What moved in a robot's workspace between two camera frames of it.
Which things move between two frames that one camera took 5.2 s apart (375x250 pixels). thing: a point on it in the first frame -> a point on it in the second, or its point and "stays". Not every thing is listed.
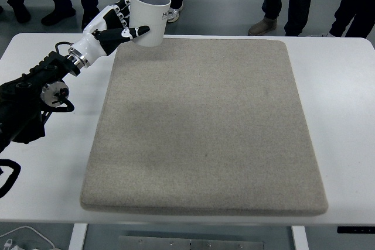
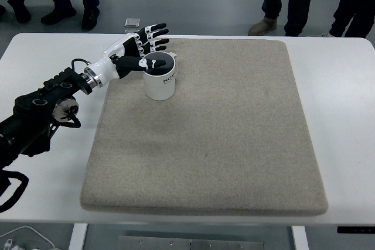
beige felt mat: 202,125 stays
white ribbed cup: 149,7 -> 160,81
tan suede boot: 263,26 stays
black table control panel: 355,229 stays
